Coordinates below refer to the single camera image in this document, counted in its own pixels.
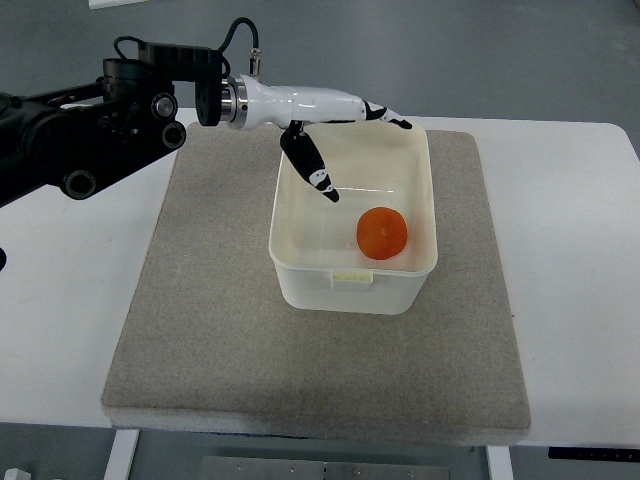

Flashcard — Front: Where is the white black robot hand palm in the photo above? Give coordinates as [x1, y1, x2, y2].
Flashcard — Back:
[222, 75, 366, 131]

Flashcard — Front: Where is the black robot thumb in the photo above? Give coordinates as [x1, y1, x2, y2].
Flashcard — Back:
[280, 122, 340, 203]

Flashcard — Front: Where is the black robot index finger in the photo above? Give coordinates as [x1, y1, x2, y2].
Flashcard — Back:
[362, 101, 413, 130]

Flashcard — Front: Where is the orange fruit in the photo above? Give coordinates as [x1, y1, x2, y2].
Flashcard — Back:
[356, 207, 408, 260]

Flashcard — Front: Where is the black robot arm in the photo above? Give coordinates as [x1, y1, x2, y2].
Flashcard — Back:
[1, 42, 408, 204]

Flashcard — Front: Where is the white plastic box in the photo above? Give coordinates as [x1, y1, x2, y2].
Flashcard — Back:
[269, 121, 438, 315]

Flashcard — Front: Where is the white board top edge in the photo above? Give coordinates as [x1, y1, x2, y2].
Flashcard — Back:
[88, 0, 146, 10]

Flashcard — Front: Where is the grey felt mat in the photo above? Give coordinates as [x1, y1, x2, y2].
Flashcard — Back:
[101, 125, 531, 445]

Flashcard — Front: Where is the white table leg right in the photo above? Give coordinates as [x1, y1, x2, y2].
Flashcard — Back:
[486, 446, 514, 480]

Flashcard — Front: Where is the white table leg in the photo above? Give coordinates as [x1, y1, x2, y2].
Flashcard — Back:
[486, 446, 514, 480]
[103, 429, 140, 480]

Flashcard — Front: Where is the white table leg left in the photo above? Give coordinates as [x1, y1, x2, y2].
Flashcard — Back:
[103, 429, 140, 480]

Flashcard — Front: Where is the black control panel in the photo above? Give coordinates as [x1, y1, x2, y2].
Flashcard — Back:
[548, 446, 640, 463]

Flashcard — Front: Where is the white object floor corner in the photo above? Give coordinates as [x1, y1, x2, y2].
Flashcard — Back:
[2, 468, 32, 480]

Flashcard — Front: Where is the black cable with connector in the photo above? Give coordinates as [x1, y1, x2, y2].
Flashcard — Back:
[217, 17, 265, 79]

